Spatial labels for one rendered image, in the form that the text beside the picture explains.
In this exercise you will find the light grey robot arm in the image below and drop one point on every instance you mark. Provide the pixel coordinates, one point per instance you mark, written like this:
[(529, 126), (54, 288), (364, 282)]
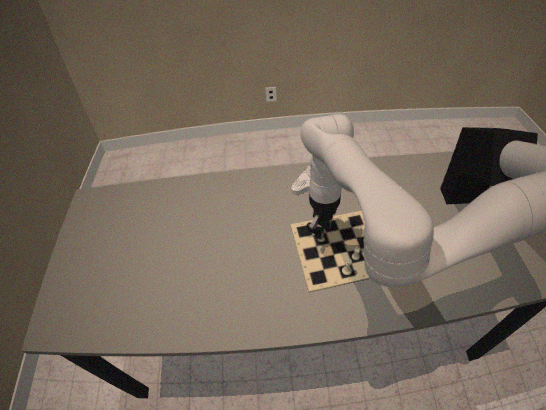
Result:
[(399, 232)]

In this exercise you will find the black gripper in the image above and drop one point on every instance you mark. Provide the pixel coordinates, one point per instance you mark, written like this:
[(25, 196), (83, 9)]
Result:
[(318, 215)]

